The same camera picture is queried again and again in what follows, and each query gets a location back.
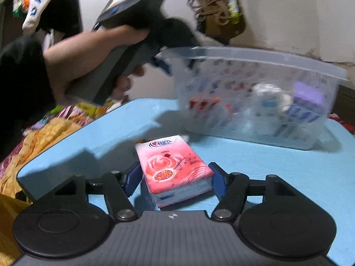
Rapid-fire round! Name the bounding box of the brown hanging bag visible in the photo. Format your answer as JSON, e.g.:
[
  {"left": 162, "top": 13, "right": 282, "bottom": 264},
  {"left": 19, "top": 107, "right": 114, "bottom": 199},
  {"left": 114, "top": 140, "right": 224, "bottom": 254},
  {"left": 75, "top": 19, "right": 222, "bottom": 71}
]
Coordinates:
[{"left": 188, "top": 0, "right": 245, "bottom": 45}]

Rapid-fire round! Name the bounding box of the white black hanging jacket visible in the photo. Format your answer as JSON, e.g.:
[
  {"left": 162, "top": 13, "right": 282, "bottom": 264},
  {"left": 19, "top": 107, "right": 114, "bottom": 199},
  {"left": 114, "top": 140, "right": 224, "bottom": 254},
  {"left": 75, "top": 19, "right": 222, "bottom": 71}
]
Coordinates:
[{"left": 22, "top": 0, "right": 82, "bottom": 37}]

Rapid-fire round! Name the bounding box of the pink tissue pack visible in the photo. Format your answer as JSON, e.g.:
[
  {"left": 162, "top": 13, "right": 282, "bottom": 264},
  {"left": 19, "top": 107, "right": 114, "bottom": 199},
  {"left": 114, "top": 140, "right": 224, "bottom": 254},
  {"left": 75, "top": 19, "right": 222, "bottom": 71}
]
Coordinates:
[{"left": 135, "top": 135, "right": 214, "bottom": 208}]

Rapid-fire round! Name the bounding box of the coiled tan rope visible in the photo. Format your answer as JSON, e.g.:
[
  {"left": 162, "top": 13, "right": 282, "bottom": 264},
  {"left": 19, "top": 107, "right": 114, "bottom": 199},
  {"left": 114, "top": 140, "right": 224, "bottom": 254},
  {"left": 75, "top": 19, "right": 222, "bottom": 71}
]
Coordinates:
[{"left": 188, "top": 0, "right": 234, "bottom": 26}]

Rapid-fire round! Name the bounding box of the white pill bottle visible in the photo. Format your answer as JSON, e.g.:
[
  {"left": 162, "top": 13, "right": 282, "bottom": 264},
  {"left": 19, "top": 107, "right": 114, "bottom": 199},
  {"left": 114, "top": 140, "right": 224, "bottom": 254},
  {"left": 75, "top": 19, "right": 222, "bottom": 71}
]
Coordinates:
[{"left": 252, "top": 84, "right": 292, "bottom": 136}]

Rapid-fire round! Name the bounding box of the red plaid blanket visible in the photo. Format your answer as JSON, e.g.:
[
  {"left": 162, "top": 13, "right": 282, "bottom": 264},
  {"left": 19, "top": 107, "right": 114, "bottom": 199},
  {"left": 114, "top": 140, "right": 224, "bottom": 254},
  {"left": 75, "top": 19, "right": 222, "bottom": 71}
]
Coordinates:
[{"left": 329, "top": 113, "right": 355, "bottom": 136}]

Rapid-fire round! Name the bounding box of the purple toothpaste box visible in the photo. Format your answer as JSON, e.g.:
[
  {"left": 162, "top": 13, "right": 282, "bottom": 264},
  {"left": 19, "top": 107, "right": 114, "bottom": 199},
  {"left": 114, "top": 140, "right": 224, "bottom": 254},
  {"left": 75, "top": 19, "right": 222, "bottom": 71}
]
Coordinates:
[{"left": 275, "top": 81, "right": 325, "bottom": 142}]

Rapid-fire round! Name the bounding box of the red small box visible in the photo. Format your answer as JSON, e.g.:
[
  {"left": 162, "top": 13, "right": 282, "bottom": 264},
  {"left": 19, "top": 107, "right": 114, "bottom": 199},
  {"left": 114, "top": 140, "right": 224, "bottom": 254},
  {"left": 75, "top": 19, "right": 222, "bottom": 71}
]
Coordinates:
[{"left": 188, "top": 97, "right": 234, "bottom": 123}]

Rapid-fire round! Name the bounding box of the clear plastic laundry basket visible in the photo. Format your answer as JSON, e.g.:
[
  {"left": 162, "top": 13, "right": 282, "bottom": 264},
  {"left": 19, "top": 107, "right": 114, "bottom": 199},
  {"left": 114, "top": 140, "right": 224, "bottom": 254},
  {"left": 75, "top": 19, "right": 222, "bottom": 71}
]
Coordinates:
[{"left": 160, "top": 46, "right": 347, "bottom": 150}]

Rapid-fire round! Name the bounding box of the orange floral blanket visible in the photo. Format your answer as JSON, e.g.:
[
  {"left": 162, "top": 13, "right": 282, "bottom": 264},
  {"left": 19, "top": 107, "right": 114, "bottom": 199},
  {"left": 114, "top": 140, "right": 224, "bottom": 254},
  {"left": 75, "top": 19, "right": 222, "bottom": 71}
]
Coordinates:
[{"left": 0, "top": 116, "right": 84, "bottom": 266}]

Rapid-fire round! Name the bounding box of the black sleeved forearm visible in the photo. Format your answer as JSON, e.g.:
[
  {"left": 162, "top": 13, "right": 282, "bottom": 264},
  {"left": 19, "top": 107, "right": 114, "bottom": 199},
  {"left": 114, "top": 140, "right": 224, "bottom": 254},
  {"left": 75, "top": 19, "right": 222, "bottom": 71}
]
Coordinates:
[{"left": 1, "top": 35, "right": 55, "bottom": 160}]

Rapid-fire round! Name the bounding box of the person left hand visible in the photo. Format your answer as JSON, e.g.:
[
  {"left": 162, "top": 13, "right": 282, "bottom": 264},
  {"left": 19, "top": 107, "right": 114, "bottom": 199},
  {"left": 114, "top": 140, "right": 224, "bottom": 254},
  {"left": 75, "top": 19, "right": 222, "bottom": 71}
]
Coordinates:
[{"left": 43, "top": 25, "right": 149, "bottom": 106}]

